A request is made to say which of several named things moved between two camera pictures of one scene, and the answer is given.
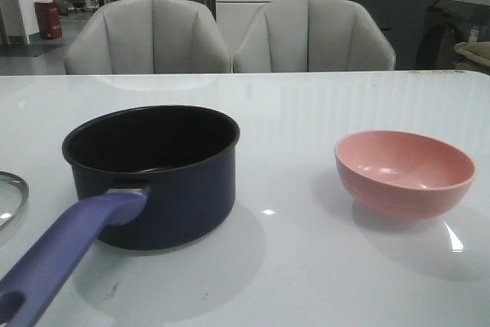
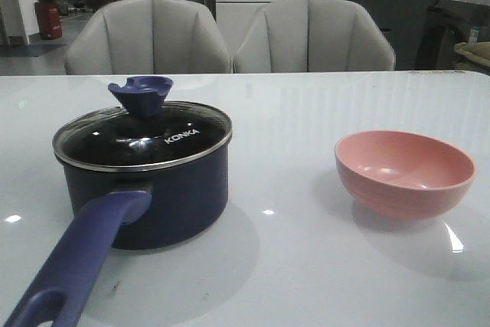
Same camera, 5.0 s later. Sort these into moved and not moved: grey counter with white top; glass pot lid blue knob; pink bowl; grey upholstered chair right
Moved: glass pot lid blue knob
Not moved: grey upholstered chair right; grey counter with white top; pink bowl
